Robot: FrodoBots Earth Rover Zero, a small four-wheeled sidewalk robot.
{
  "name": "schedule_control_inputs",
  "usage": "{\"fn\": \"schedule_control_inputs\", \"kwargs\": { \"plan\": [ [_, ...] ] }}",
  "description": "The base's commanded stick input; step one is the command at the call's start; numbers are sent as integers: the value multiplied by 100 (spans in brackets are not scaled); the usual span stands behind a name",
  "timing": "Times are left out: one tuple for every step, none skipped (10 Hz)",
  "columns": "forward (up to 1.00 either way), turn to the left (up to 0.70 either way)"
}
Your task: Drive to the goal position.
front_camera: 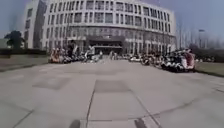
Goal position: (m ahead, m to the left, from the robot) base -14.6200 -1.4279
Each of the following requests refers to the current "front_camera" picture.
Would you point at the row of parked scooters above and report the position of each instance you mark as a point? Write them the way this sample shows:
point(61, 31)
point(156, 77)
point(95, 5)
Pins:
point(71, 56)
point(166, 60)

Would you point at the white multi-storey building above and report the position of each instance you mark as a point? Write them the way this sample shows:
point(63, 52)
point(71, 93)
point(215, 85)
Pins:
point(103, 23)

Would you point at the robot's own part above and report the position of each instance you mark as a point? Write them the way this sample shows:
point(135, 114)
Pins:
point(74, 124)
point(140, 123)

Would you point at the grass strip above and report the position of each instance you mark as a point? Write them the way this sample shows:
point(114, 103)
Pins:
point(211, 68)
point(20, 61)

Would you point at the street lamp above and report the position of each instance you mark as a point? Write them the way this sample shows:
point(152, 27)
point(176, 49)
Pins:
point(201, 36)

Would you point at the dark hedge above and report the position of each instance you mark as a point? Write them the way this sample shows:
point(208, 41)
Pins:
point(211, 54)

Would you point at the dark green tree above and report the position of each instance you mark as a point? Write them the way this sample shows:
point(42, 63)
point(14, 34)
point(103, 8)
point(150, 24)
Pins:
point(15, 39)

